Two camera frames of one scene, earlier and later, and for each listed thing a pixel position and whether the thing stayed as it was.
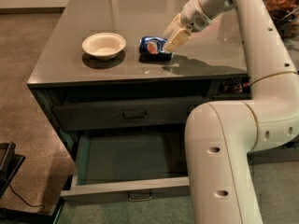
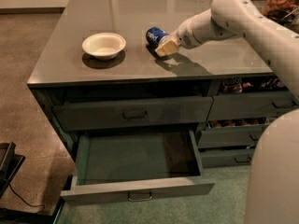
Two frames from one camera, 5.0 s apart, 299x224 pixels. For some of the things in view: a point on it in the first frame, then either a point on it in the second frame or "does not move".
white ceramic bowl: x=106 y=46 does not move
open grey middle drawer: x=134 y=164 does not move
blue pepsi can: x=151 y=49 -> x=152 y=37
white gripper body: x=193 y=17 -> x=186 y=36
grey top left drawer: x=171 y=111 does not move
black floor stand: x=10 y=164 does not move
